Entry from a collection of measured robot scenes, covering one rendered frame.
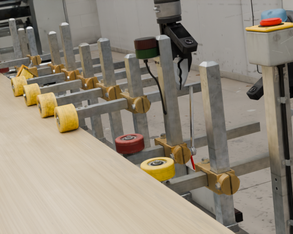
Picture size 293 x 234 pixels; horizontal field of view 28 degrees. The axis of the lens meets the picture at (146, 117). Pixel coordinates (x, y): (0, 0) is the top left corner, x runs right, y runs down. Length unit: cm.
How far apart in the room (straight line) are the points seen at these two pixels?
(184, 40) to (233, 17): 484
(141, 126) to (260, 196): 171
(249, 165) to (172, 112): 26
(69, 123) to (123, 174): 47
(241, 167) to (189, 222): 44
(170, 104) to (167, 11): 27
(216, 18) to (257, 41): 568
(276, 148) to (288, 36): 22
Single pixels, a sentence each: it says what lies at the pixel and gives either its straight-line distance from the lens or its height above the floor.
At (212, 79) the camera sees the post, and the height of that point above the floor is 109.
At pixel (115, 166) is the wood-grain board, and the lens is 142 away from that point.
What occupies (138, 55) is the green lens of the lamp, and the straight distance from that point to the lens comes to 154.
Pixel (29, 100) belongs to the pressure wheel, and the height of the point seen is 93.
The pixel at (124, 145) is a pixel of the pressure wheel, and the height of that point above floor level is 90.
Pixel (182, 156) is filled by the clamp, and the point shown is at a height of 85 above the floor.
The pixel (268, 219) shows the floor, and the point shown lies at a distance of 316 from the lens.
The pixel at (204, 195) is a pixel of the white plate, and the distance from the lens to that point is 159.
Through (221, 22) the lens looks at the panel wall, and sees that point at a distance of 670.
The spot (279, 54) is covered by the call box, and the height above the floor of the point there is 117.
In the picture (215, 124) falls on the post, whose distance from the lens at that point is 137.
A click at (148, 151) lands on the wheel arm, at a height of 86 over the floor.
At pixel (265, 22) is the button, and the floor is 123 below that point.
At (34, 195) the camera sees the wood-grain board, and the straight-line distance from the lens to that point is 133.
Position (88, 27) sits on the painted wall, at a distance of 1080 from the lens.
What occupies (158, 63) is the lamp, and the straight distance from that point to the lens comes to 156.
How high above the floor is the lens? 136
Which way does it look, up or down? 14 degrees down
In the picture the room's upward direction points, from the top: 8 degrees counter-clockwise
